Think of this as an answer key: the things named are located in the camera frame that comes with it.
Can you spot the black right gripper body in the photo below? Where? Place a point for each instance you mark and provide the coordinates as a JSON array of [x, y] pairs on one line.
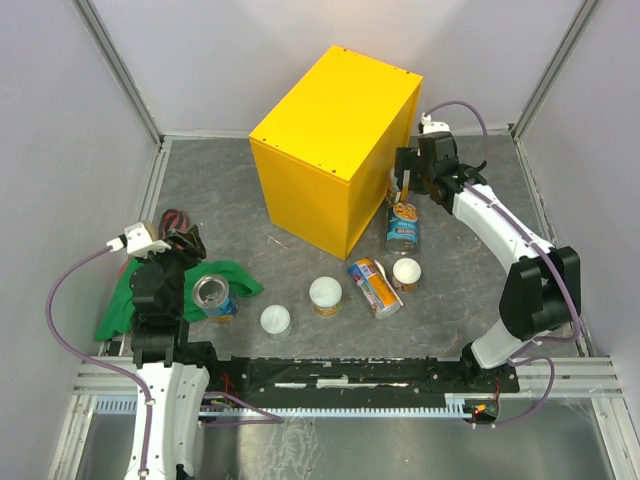
[[425, 177]]

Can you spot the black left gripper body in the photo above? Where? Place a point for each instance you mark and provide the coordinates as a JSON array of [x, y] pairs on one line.
[[175, 262]]

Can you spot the small can white lid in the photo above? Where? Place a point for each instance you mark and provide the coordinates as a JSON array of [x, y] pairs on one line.
[[406, 273]]

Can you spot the blue yellow can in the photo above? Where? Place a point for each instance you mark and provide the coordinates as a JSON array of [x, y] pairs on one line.
[[370, 278]]

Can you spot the tall can with white spoon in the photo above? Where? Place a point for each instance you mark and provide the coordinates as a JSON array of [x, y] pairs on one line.
[[396, 187]]

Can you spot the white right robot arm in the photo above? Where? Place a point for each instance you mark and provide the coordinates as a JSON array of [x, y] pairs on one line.
[[542, 292]]

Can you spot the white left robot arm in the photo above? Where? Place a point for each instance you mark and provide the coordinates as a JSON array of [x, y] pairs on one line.
[[174, 371]]

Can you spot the open blue tin can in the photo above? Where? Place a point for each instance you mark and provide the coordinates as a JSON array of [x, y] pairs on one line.
[[212, 294]]

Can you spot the green cloth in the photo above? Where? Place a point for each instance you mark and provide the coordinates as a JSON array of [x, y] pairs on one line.
[[119, 313]]

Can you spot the blue soup can lying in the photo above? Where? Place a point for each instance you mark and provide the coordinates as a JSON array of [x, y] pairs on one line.
[[402, 235]]

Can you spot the yellow wooden cabinet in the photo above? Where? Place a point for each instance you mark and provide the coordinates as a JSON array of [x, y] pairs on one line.
[[325, 151]]

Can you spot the small jar white lid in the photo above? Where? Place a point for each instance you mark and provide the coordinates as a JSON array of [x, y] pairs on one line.
[[275, 320]]

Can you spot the yellow can white lid middle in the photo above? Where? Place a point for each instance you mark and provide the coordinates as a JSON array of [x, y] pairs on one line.
[[325, 294]]

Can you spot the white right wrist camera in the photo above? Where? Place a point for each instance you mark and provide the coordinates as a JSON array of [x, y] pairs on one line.
[[427, 125]]

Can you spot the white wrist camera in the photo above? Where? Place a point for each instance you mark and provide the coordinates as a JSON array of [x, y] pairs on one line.
[[427, 125], [139, 240]]

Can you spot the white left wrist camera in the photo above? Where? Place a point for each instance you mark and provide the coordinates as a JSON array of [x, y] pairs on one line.
[[139, 240]]

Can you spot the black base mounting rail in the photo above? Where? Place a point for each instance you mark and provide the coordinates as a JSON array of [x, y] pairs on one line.
[[340, 383]]

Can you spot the light blue cable duct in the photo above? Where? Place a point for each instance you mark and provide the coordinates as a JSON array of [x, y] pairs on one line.
[[453, 409]]

